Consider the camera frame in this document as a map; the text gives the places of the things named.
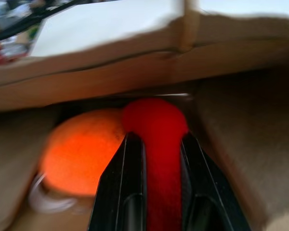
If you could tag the orange round plush toy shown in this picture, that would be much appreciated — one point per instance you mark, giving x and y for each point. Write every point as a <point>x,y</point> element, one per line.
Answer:
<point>82,154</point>

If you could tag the cardboard box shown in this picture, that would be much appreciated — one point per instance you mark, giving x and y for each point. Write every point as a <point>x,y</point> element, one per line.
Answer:
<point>243,108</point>

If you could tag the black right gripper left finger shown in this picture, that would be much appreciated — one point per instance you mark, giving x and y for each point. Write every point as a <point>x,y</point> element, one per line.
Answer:
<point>115,190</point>

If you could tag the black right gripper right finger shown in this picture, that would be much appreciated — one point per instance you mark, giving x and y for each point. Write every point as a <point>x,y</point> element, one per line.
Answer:
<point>207,192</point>

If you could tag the red plush toy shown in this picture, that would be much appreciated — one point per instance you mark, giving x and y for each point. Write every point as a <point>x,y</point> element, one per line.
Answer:
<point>156,130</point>

